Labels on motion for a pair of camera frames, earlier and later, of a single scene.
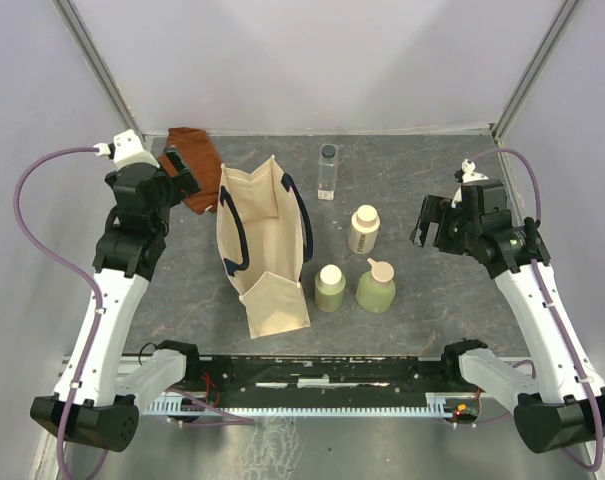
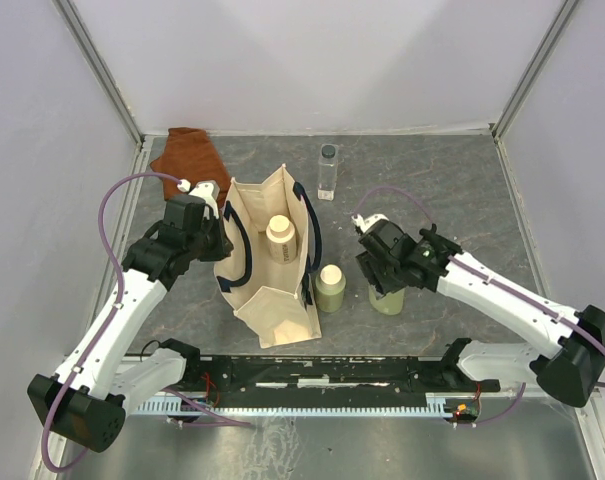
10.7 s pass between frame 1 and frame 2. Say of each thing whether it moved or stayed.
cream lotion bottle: moved
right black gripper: moved
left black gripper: moved
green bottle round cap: stayed
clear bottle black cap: stayed
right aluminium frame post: stayed
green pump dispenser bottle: moved
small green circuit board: stayed
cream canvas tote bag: moved
